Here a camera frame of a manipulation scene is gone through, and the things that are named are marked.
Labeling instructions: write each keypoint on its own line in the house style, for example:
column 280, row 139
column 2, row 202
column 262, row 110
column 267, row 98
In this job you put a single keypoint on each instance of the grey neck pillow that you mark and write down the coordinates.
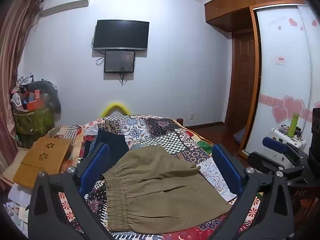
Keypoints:
column 51, row 92

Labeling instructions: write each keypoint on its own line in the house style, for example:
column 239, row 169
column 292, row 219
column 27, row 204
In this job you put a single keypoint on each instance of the brown wooden door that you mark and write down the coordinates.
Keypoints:
column 242, row 80

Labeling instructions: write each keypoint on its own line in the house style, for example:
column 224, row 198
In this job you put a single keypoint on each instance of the dark navy folded clothing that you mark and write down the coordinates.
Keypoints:
column 112, row 142

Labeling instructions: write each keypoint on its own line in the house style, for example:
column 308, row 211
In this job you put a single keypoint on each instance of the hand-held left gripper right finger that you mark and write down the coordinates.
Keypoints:
column 227, row 170

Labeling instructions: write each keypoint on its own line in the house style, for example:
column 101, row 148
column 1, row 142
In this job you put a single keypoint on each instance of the wooden wardrobe with white doors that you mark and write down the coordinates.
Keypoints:
column 282, row 42

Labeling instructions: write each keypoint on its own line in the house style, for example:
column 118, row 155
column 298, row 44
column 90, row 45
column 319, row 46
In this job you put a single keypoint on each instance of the olive green pants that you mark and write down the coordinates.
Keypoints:
column 160, row 180

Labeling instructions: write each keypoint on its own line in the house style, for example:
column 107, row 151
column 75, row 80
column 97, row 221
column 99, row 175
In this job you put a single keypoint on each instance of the green laundry basket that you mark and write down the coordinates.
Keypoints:
column 32, row 122

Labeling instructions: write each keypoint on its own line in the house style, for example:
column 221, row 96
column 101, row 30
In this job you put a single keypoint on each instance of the large black wall television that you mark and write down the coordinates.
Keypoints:
column 121, row 33

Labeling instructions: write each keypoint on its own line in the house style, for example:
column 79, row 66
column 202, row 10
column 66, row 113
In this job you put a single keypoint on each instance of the white air conditioner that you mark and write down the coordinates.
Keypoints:
column 65, row 2

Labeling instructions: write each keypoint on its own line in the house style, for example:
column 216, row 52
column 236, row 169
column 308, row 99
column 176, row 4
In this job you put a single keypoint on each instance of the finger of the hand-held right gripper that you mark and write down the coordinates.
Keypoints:
column 260, row 158
column 273, row 143

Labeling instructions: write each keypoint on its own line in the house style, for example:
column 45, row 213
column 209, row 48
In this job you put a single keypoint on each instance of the wooden lap desk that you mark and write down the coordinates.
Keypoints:
column 40, row 160

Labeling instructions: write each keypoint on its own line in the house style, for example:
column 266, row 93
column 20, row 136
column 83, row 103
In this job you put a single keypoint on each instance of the grey floor mat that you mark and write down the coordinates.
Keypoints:
column 240, row 136

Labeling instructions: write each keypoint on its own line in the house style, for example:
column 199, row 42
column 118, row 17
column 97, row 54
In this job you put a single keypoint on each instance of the white wall socket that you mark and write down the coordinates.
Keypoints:
column 191, row 116

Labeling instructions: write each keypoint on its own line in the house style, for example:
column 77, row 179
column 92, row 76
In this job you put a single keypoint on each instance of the pile of white papers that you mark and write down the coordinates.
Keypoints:
column 17, row 200

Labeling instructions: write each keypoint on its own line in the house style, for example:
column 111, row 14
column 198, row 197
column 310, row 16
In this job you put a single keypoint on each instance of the yellow foam tube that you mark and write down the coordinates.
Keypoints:
column 110, row 108

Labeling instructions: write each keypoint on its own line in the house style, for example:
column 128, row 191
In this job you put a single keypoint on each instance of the orange box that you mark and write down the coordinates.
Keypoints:
column 35, row 105

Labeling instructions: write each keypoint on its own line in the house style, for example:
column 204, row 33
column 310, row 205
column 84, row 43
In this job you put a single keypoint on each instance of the striped brown curtain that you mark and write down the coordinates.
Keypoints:
column 12, row 55

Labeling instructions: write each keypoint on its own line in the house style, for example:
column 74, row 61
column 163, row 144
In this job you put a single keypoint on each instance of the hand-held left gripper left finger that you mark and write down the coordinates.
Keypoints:
column 96, row 165

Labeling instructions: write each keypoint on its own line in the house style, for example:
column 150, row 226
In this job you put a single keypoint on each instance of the small black wall monitor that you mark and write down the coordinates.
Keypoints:
column 119, row 61

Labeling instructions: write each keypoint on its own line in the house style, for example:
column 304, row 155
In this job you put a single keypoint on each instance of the striped patterned pillow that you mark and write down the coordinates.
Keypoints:
column 65, row 135

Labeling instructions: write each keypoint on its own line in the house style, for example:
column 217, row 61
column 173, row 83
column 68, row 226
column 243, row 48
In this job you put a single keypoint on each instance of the patchwork printed blanket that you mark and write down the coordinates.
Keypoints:
column 162, row 127

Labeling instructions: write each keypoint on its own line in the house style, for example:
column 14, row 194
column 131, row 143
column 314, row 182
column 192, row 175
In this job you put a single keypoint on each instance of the green bottle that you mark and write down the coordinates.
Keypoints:
column 293, row 125

